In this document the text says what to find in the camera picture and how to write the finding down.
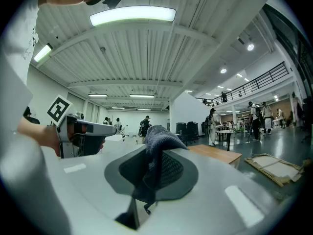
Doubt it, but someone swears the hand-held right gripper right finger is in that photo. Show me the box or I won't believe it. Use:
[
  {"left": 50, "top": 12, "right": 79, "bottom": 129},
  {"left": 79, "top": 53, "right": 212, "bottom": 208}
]
[{"left": 138, "top": 147, "right": 292, "bottom": 235}]

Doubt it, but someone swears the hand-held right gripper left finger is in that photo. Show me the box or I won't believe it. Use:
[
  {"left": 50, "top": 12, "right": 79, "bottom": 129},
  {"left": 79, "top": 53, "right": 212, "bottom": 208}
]
[{"left": 41, "top": 143, "right": 148, "bottom": 235}]

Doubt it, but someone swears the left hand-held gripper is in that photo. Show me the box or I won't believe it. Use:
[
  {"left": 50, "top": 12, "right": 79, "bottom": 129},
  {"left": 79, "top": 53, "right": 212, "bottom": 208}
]
[{"left": 46, "top": 94, "right": 118, "bottom": 159}]

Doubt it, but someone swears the dark grey cloth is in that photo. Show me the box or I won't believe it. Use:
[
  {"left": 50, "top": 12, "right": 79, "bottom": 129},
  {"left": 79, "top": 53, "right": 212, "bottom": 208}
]
[{"left": 132, "top": 124, "right": 189, "bottom": 215}]

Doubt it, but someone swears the person's left forearm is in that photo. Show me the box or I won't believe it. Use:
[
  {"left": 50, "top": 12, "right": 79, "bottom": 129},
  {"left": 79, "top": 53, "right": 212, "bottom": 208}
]
[{"left": 17, "top": 117, "right": 61, "bottom": 157}]

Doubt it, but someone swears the person's left hand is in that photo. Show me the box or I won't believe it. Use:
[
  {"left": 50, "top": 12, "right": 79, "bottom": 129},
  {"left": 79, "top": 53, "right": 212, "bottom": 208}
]
[{"left": 97, "top": 137, "right": 106, "bottom": 154}]

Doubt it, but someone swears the wooden table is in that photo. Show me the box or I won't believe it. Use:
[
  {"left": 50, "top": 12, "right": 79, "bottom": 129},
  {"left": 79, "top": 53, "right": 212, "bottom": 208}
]
[{"left": 187, "top": 144, "right": 243, "bottom": 169}]

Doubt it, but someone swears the wooden framed canvas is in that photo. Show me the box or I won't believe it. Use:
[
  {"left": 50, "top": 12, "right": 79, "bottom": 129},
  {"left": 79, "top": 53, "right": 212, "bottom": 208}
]
[{"left": 244, "top": 152, "right": 304, "bottom": 188}]

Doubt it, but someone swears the round dark table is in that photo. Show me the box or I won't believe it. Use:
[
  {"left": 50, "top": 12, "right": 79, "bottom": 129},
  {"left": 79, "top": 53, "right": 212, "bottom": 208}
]
[{"left": 215, "top": 129, "right": 246, "bottom": 152}]

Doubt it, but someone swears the black office chair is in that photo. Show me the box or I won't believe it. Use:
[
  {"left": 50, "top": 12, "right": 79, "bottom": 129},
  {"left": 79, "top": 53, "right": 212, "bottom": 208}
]
[
  {"left": 186, "top": 121, "right": 200, "bottom": 141},
  {"left": 176, "top": 122, "right": 188, "bottom": 141}
]

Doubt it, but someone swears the long curved ceiling light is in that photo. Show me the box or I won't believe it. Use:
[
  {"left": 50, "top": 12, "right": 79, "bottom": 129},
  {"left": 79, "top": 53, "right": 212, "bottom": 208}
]
[{"left": 89, "top": 5, "right": 177, "bottom": 27}]

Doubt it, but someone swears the white printed t-shirt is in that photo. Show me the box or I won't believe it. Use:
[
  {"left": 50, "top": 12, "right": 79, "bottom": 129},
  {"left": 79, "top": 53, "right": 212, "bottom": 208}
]
[{"left": 0, "top": 2, "right": 40, "bottom": 88}]

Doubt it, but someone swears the black metal balcony railing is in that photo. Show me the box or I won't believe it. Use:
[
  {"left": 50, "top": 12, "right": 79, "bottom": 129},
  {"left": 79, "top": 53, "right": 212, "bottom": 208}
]
[{"left": 195, "top": 61, "right": 291, "bottom": 107}]

